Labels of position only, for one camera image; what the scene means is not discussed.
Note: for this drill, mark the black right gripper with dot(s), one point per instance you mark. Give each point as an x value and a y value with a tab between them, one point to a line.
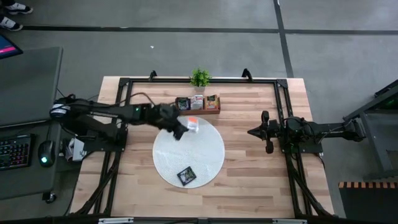
270	130

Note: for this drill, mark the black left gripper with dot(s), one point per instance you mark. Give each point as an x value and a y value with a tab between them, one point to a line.
180	130

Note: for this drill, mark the Ahmad blackcurrant tea packet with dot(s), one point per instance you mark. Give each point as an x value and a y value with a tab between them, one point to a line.
183	104
186	176

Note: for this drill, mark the Ahmad mango tea packet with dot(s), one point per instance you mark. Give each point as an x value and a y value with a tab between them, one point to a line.
212	102

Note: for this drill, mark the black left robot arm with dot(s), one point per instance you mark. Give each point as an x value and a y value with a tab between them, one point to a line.
109	109

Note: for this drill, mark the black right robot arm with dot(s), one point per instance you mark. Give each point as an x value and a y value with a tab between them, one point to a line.
329	129

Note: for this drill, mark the wooden tea organizer box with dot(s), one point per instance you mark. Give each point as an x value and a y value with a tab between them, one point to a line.
199	112

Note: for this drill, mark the round white plate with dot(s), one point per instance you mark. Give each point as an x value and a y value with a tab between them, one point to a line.
199	155

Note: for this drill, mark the small potted green plant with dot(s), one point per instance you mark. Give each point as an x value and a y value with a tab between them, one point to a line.
200	77

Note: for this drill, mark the white adapter box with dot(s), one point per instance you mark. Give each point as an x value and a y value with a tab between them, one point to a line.
76	151

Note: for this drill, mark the grey metal cart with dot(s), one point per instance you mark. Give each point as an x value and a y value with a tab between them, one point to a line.
373	130

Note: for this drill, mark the dark cabinet with striped edge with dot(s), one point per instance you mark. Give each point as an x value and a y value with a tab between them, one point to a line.
370	205

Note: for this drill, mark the black computer mouse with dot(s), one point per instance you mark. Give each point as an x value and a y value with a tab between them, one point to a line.
46	154

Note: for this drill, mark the black caster wheel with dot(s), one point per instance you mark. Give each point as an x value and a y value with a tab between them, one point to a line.
49	197

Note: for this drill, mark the grey desk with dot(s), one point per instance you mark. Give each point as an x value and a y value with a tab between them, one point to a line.
28	87

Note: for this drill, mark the backlit black keyboard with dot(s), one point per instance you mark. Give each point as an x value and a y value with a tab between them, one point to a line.
15	152

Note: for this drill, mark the screen with pink stripe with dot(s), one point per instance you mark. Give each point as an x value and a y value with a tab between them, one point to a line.
7	48

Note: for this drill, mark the person's shoe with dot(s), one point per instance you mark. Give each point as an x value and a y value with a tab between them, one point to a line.
9	23
18	7

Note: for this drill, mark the black metal rig frame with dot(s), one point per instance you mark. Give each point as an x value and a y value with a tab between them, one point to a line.
202	81

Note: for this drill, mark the silver frame bracket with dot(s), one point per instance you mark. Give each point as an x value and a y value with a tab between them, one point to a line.
289	221
115	220

